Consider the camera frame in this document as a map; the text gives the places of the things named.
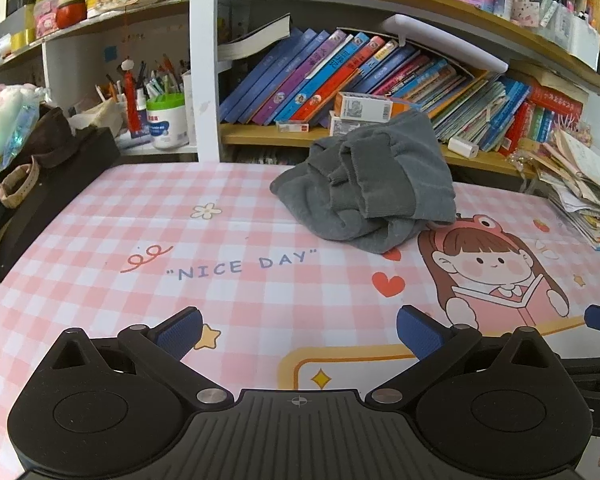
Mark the white charger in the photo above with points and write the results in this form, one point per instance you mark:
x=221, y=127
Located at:
x=462, y=145

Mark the pink checkered cartoon desk mat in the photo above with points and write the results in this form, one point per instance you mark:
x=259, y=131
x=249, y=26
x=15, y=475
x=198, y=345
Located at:
x=230, y=220

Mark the red tassel charm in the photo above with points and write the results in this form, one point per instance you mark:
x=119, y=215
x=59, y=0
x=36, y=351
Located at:
x=131, y=100

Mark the bunch of pens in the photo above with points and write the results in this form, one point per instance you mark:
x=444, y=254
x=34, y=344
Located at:
x=155, y=82

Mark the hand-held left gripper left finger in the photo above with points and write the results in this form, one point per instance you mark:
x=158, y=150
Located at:
x=180, y=334

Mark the small white and red box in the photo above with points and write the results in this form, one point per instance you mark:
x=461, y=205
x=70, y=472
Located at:
x=292, y=126

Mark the row of red books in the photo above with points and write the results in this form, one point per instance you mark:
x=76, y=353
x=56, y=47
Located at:
x=545, y=115

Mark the crumpled white tissue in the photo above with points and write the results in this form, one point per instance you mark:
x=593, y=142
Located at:
x=100, y=117

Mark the pile of notebooks and papers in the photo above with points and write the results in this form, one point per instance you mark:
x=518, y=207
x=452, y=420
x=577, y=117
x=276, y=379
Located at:
x=580, y=185

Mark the white plush toy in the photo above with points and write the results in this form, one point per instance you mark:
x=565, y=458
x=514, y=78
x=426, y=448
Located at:
x=0, y=120

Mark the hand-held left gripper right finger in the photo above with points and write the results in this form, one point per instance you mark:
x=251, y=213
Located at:
x=421, y=334

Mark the wooden and white bookshelf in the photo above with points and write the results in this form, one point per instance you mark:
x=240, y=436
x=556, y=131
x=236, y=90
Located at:
x=205, y=60

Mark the white tub with green lid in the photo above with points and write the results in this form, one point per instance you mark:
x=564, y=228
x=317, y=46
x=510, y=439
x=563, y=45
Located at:
x=167, y=125

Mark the white storage box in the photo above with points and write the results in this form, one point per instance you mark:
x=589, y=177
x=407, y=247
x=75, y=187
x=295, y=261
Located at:
x=577, y=32

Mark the blue sticky note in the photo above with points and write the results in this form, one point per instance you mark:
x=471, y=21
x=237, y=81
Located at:
x=111, y=52

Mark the grey pants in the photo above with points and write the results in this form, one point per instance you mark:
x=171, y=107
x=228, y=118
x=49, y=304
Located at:
x=380, y=185

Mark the row of leaning colourful books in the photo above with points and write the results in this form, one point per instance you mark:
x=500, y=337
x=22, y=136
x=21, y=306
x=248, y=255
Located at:
x=300, y=75

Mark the thick white-paged book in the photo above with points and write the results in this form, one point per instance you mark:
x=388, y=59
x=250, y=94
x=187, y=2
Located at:
x=250, y=42

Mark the beige wristband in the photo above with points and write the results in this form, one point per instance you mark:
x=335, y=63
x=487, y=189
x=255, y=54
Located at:
x=10, y=192

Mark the orange and white carton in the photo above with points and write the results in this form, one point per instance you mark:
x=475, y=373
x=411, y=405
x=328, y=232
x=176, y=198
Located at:
x=362, y=106
x=339, y=126

